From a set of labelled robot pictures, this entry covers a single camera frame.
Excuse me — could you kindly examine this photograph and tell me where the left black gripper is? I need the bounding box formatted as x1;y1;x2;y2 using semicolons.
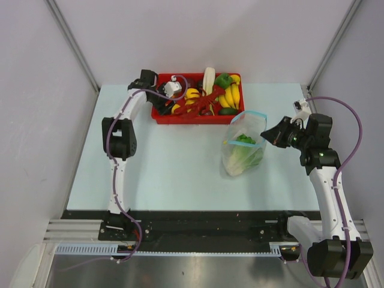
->
148;83;176;116

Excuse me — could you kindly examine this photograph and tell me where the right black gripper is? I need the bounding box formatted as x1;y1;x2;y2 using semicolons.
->
261;116;311;151

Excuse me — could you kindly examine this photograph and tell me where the yellow toy mango slice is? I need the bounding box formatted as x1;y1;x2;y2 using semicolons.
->
171;103;185;115

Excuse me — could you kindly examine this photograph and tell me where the clear zip top bag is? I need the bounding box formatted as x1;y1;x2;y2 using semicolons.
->
221;110;268;177

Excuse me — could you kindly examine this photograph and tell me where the green white toy cabbage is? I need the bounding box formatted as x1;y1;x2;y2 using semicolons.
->
222;134;265;176

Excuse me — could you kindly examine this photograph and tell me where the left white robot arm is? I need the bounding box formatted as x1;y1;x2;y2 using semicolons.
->
98;70;168;241

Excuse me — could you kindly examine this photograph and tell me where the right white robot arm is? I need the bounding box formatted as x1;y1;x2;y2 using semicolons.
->
261;113;373;280

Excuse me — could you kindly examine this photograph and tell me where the red plastic tray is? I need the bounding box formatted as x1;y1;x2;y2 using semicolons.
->
151;72;245;125

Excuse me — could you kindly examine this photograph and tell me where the red toy lobster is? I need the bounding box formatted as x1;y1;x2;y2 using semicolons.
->
176;85;225;119

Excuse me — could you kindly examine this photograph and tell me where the dark purple toy onion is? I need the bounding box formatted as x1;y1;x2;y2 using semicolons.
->
187;77;197;89

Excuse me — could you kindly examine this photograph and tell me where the dark green toy avocado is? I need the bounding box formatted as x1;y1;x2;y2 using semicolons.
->
218;107;238;116

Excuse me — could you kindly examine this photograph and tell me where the white toy radish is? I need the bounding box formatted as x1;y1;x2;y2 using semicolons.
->
203;67;215;95

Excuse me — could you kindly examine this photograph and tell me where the yellow toy banana bunch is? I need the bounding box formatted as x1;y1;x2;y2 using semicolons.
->
218;73;241;109

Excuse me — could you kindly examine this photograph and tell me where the green toy bell pepper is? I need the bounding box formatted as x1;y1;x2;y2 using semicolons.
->
214;73;233;89

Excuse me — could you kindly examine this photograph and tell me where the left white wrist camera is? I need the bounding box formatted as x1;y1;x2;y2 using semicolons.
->
163;75;182;98

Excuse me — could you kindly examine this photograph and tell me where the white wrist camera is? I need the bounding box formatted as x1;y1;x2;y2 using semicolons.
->
163;75;182;98
291;99;311;122

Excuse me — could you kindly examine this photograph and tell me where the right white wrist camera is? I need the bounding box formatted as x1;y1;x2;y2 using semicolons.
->
291;99;311;122

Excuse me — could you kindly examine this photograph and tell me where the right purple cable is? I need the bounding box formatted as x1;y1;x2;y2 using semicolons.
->
299;96;365;288

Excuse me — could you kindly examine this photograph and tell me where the purple cable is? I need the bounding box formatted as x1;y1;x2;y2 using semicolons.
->
299;96;365;288
56;74;189;271

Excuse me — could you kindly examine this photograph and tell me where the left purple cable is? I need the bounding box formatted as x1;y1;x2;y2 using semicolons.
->
56;74;189;271

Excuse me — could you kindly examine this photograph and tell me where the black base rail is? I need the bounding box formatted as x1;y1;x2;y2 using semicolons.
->
62;210;321;251

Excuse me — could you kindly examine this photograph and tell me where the white slotted cable duct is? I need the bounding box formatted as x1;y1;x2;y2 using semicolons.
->
55;243;281;259

